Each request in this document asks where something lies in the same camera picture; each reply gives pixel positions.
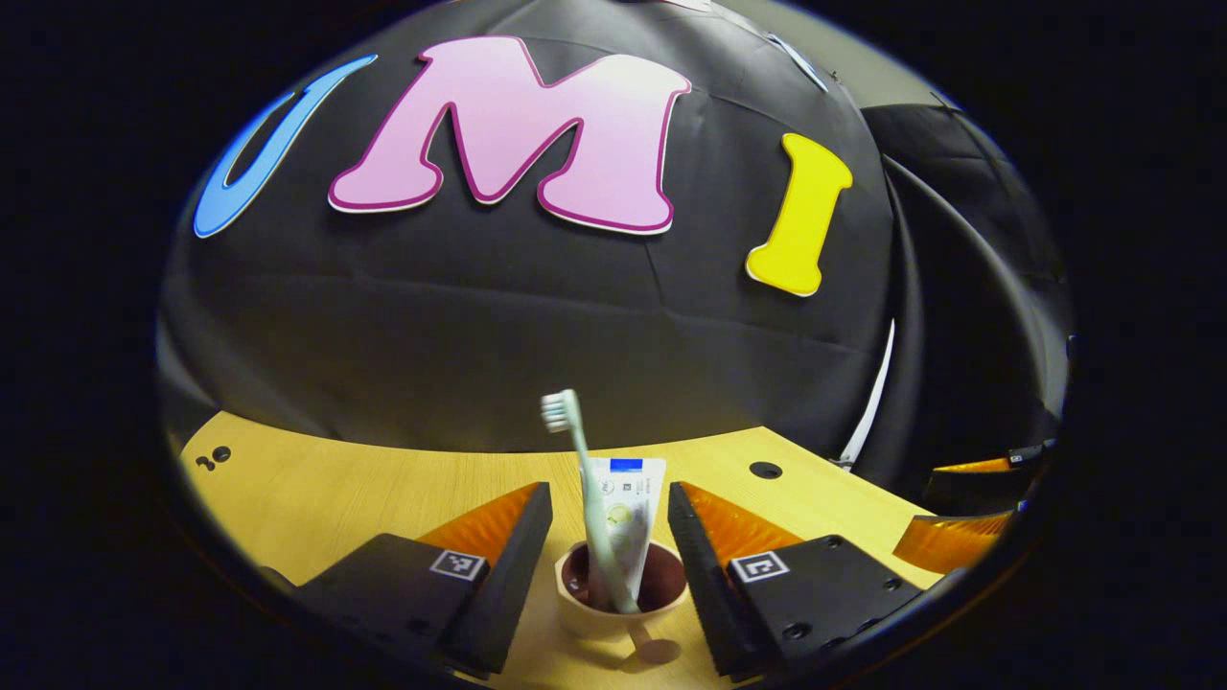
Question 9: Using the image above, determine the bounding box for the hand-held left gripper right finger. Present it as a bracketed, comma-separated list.
[667, 481, 926, 683]

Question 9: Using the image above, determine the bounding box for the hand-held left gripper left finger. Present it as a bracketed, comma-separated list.
[259, 481, 554, 679]

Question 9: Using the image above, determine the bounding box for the beige cup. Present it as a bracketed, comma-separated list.
[555, 539, 691, 665]

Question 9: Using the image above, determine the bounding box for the white toothpaste tube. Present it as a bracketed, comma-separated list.
[585, 457, 667, 610]

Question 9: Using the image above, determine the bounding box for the pale green toothbrush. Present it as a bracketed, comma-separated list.
[540, 388, 641, 615]

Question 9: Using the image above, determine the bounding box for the wooden desktop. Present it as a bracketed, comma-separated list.
[180, 412, 945, 690]

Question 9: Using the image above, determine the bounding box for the black backdrop cloth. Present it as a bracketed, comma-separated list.
[156, 0, 1073, 499]

